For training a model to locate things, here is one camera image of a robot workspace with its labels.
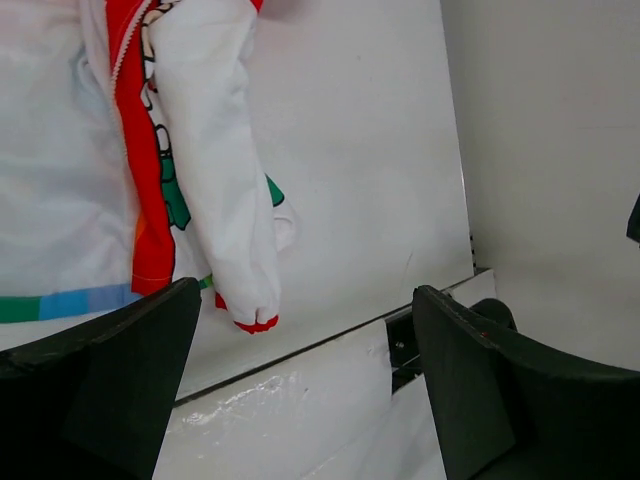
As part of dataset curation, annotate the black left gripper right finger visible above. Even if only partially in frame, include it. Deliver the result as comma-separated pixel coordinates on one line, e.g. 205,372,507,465
412,286,639,479

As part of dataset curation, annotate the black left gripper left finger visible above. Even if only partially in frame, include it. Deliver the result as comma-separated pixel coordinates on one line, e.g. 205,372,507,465
1,278,201,479

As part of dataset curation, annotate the white and red kids jacket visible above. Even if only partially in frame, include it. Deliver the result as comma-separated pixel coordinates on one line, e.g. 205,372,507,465
1,1,295,334

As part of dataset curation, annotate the aluminium table edge rail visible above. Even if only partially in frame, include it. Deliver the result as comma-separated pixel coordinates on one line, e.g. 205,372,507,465
174,236,495,407

